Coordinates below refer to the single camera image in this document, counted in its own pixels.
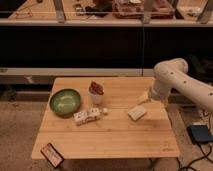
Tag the cream gripper end piece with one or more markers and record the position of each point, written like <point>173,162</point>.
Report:
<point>144,98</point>

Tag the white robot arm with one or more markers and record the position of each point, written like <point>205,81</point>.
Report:
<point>173,74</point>

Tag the white sponge block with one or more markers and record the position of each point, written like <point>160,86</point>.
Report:
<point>137,112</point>

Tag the black foot pedal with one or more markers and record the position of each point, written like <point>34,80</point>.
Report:
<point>199,134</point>

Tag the green bowl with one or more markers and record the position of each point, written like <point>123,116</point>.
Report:
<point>65,102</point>

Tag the tray with items on shelf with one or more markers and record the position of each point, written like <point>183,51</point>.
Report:
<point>161,9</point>

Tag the dark object on shelf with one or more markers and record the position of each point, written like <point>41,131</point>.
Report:
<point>100,10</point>

